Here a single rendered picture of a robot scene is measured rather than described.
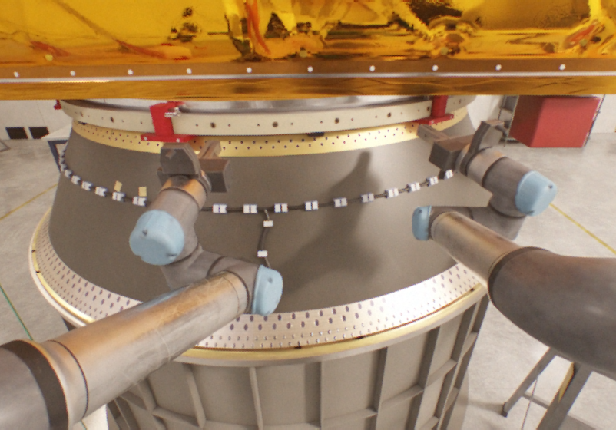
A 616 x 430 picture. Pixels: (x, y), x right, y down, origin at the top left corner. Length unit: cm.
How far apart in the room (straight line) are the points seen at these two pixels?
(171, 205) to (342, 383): 79
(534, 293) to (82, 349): 43
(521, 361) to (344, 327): 191
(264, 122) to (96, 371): 66
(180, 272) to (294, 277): 39
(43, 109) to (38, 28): 719
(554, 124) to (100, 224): 133
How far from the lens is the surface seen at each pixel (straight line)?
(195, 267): 59
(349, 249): 93
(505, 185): 74
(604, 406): 276
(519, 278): 44
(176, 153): 61
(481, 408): 240
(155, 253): 55
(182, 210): 57
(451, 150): 77
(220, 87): 96
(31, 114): 845
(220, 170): 65
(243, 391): 114
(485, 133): 76
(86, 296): 123
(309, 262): 91
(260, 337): 94
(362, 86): 93
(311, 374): 107
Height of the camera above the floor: 190
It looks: 29 degrees down
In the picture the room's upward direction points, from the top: 1 degrees counter-clockwise
